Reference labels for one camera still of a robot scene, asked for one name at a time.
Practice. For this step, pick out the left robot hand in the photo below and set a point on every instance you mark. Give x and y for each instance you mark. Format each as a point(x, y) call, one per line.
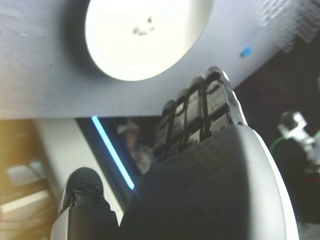
point(200, 187)

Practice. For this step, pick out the blurred person with headset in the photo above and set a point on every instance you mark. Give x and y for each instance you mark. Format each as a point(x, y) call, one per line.
point(135, 145)

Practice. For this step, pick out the blue block with two holes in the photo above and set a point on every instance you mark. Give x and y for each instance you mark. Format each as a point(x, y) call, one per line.
point(246, 51)

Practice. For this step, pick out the brown wooden furniture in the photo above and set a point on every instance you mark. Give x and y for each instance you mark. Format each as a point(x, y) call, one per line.
point(17, 150)

